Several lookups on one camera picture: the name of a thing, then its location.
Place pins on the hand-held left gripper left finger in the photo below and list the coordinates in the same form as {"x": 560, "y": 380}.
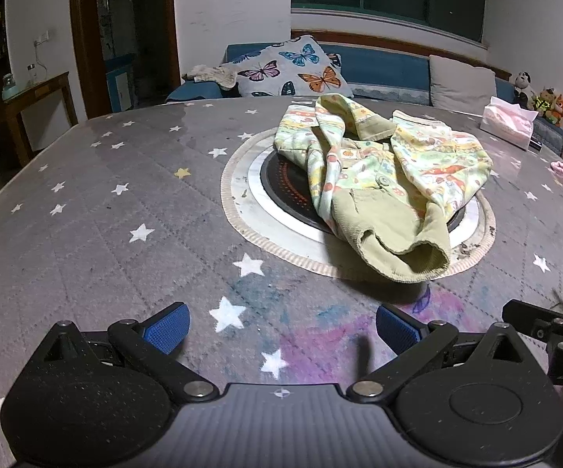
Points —
{"x": 166, "y": 331}

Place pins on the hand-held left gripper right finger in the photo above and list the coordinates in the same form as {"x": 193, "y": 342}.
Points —
{"x": 396, "y": 329}

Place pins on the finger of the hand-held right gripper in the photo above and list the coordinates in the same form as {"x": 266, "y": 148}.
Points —
{"x": 525, "y": 314}

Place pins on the patterned child's jacket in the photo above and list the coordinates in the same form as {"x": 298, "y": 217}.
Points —
{"x": 369, "y": 214}

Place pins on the grey star-print tablecloth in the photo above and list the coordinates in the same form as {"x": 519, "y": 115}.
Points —
{"x": 91, "y": 234}

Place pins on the round white beige-trimmed mat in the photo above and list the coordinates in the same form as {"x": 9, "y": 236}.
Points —
{"x": 271, "y": 234}

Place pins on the orange plush toy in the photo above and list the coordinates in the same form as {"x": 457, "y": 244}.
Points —
{"x": 558, "y": 109}

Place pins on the pink tissue pack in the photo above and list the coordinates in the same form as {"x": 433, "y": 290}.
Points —
{"x": 505, "y": 124}

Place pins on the brown plush toy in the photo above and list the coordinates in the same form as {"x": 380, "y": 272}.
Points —
{"x": 543, "y": 101}

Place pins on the round black cooktop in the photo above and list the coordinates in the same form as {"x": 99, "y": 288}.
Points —
{"x": 286, "y": 180}

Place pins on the panda plush toy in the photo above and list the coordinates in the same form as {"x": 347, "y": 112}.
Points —
{"x": 523, "y": 85}

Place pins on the beige pillow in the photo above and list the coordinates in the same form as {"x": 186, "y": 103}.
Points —
{"x": 461, "y": 80}

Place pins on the blue cabinet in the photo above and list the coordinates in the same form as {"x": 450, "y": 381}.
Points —
{"x": 119, "y": 85}

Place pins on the crumpled beige cloth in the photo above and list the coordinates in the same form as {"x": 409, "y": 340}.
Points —
{"x": 210, "y": 75}

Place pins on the blue sofa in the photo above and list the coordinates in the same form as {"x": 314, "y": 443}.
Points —
{"x": 383, "y": 66}

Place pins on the wooden sideboard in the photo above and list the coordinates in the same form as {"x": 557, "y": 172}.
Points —
{"x": 42, "y": 90}

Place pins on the butterfly print pillow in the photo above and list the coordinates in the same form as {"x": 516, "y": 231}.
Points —
{"x": 286, "y": 68}

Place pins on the teal jar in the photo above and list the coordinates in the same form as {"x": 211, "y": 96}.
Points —
{"x": 8, "y": 87}

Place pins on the small glass jar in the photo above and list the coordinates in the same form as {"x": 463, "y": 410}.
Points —
{"x": 31, "y": 73}

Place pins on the dark wooden door frame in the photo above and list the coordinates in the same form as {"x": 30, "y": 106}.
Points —
{"x": 79, "y": 44}

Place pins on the white wall socket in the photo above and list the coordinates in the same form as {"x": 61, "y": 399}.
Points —
{"x": 41, "y": 38}

